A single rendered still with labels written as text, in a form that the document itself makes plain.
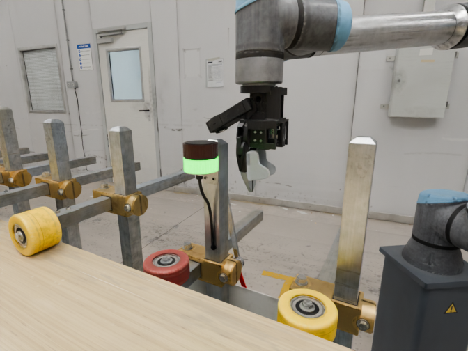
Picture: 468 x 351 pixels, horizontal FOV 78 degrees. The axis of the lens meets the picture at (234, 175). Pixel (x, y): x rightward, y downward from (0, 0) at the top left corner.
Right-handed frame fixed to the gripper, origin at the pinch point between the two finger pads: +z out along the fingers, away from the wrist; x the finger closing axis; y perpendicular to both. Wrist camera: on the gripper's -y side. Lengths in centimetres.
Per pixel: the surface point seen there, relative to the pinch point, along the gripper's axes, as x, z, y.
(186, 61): 241, -64, -196
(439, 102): 241, -16, 58
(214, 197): -9.7, 0.2, -2.2
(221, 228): -8.9, 6.5, -1.3
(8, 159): -10, 0, -76
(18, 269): -32.1, 10.4, -27.8
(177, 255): -16.2, 10.1, -6.4
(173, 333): -30.4, 10.5, 4.5
